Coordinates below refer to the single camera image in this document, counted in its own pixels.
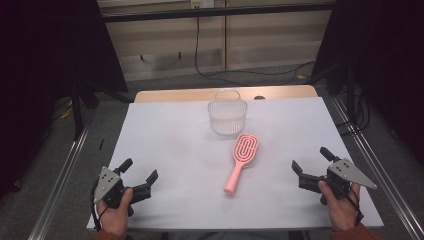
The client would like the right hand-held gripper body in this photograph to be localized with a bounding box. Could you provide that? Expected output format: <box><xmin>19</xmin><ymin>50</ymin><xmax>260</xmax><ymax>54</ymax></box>
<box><xmin>318</xmin><ymin>157</ymin><xmax>378</xmax><ymax>205</ymax></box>

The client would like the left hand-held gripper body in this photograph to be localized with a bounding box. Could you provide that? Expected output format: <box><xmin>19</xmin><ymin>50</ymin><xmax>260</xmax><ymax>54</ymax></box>
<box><xmin>93</xmin><ymin>165</ymin><xmax>135</xmax><ymax>218</ymax></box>

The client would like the pink hairbrush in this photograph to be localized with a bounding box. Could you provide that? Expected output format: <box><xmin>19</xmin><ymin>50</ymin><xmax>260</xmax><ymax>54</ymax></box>
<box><xmin>223</xmin><ymin>133</ymin><xmax>260</xmax><ymax>197</ymax></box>

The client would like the white slotted plastic basket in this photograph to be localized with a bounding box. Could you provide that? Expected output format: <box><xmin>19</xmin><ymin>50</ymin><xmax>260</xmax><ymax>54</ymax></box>
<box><xmin>207</xmin><ymin>88</ymin><xmax>249</xmax><ymax>136</ymax></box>

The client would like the person's left hand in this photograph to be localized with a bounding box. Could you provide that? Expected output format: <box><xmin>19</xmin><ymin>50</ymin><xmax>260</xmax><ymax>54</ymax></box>
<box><xmin>96</xmin><ymin>187</ymin><xmax>135</xmax><ymax>238</ymax></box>

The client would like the person's right hand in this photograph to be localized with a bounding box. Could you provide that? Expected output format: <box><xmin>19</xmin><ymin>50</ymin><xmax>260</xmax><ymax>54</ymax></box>
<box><xmin>317</xmin><ymin>180</ymin><xmax>363</xmax><ymax>232</ymax></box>

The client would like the white table cover sheet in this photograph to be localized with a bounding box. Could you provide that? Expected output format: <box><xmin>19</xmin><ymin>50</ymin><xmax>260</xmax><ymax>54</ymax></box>
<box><xmin>85</xmin><ymin>96</ymin><xmax>385</xmax><ymax>232</ymax></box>

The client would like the black stand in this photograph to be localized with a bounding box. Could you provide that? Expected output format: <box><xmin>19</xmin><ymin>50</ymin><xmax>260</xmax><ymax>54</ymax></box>
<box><xmin>70</xmin><ymin>81</ymin><xmax>132</xmax><ymax>142</ymax></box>

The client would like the black curtain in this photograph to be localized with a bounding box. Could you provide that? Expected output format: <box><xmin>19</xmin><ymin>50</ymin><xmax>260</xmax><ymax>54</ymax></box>
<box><xmin>0</xmin><ymin>0</ymin><xmax>130</xmax><ymax>201</ymax></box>
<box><xmin>310</xmin><ymin>0</ymin><xmax>424</xmax><ymax>166</ymax></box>

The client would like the right hand-held gripper cable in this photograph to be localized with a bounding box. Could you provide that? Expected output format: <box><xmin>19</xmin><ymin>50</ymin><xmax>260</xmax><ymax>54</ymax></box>
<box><xmin>328</xmin><ymin>179</ymin><xmax>365</xmax><ymax>227</ymax></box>

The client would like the hand-held gripper cable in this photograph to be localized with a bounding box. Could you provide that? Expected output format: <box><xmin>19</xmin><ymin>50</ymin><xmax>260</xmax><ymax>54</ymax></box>
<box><xmin>89</xmin><ymin>179</ymin><xmax>104</xmax><ymax>232</ymax></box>
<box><xmin>328</xmin><ymin>179</ymin><xmax>365</xmax><ymax>227</ymax></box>

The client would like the left hand-held gripper cable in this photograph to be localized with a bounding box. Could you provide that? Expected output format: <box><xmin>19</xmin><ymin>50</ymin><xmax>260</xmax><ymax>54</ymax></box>
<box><xmin>89</xmin><ymin>179</ymin><xmax>104</xmax><ymax>232</ymax></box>

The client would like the metal floor rail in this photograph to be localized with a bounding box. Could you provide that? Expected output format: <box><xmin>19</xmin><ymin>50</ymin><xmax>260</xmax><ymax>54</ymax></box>
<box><xmin>331</xmin><ymin>95</ymin><xmax>424</xmax><ymax>240</ymax></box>
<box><xmin>27</xmin><ymin>119</ymin><xmax>95</xmax><ymax>240</ymax></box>

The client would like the bundle of black cables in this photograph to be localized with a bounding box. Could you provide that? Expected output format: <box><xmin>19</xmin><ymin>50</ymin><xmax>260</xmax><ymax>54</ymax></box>
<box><xmin>335</xmin><ymin>93</ymin><xmax>372</xmax><ymax>135</ymax></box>

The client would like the long black floor cable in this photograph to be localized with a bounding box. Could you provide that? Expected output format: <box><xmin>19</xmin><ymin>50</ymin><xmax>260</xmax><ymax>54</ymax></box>
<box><xmin>194</xmin><ymin>15</ymin><xmax>317</xmax><ymax>87</ymax></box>

